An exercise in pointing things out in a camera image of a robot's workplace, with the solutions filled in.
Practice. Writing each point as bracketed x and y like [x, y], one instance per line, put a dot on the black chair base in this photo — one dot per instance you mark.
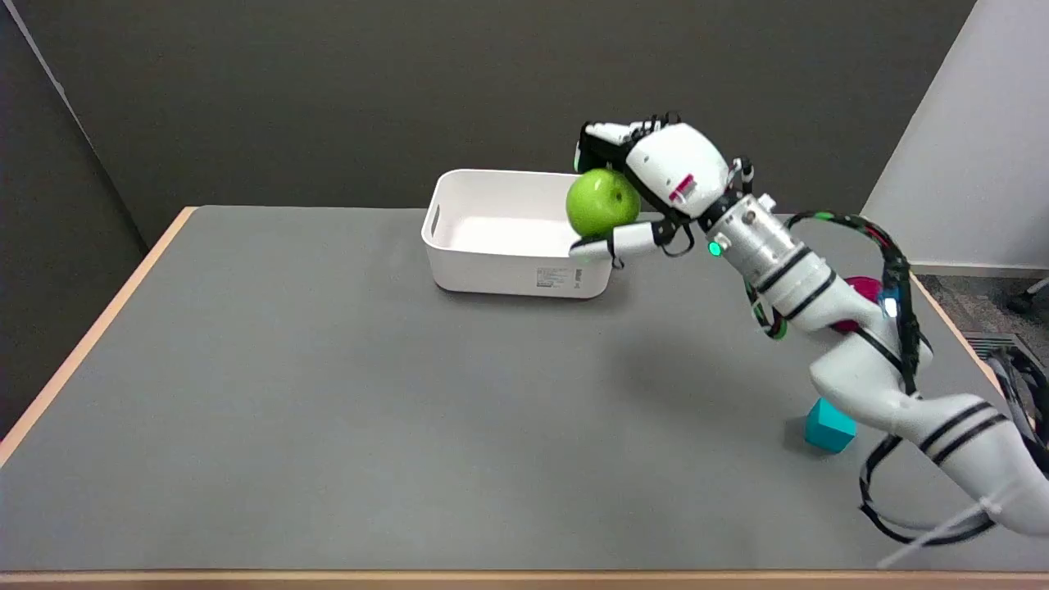
[1028, 299]

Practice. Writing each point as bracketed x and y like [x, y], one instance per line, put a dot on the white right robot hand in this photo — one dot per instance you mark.
[680, 168]

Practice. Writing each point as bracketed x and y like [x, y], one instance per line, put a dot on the green apple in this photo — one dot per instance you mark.
[602, 202]

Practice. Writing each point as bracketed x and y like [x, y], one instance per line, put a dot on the magenta round object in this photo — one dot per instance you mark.
[860, 297]

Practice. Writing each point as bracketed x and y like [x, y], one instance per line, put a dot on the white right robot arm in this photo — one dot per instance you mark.
[828, 311]

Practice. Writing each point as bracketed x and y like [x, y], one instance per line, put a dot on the white plastic box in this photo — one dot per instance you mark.
[508, 238]

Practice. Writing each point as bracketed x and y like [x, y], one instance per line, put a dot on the teal cube block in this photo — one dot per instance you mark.
[828, 426]

